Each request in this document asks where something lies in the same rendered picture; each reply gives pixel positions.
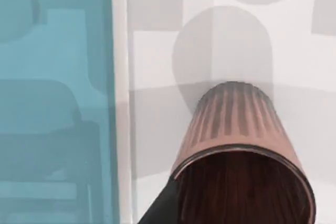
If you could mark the brown ribbed cup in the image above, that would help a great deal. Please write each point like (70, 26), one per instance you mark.
(236, 140)

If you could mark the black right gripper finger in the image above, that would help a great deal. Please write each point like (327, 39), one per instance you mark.
(162, 205)

